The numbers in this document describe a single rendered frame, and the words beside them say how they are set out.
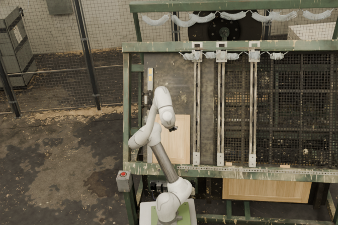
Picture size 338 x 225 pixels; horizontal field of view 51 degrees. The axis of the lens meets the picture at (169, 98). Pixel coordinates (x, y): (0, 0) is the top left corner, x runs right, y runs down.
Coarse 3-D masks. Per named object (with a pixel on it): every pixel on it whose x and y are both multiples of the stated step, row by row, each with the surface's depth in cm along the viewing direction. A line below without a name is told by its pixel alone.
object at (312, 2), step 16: (176, 0) 372; (192, 0) 368; (208, 0) 364; (224, 0) 361; (240, 0) 357; (256, 0) 354; (272, 0) 351; (288, 0) 349; (304, 0) 347; (320, 0) 345; (336, 0) 343; (336, 32) 367; (224, 80) 390
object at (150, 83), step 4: (148, 68) 350; (152, 68) 349; (148, 72) 350; (152, 72) 349; (148, 76) 350; (152, 76) 349; (148, 80) 350; (152, 80) 349; (148, 84) 350; (152, 84) 350; (148, 88) 350; (152, 88) 350; (152, 92) 350; (152, 96) 350; (152, 100) 350; (148, 112) 351; (148, 148) 352; (148, 152) 352; (148, 156) 352; (148, 160) 352
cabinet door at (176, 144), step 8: (176, 120) 349; (184, 120) 348; (184, 128) 348; (168, 136) 351; (176, 136) 350; (184, 136) 348; (168, 144) 351; (176, 144) 350; (184, 144) 348; (152, 152) 353; (168, 152) 351; (176, 152) 350; (184, 152) 349; (152, 160) 354; (176, 160) 350; (184, 160) 349
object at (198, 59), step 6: (192, 42) 336; (198, 42) 335; (198, 54) 323; (192, 60) 336; (198, 60) 335; (198, 66) 339; (198, 72) 339; (198, 78) 339; (198, 84) 340; (198, 90) 340; (198, 96) 340; (198, 102) 340; (198, 108) 340; (198, 114) 340; (198, 120) 340; (198, 126) 341; (198, 132) 341; (198, 138) 341; (198, 144) 341; (198, 150) 341; (198, 156) 341; (198, 162) 341
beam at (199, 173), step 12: (132, 168) 353; (144, 168) 352; (156, 168) 350; (204, 168) 343; (264, 168) 335; (276, 168) 333; (288, 168) 332; (300, 168) 332; (312, 168) 333; (276, 180) 334; (288, 180) 332; (300, 180) 330; (312, 180) 329; (324, 180) 327; (336, 180) 325
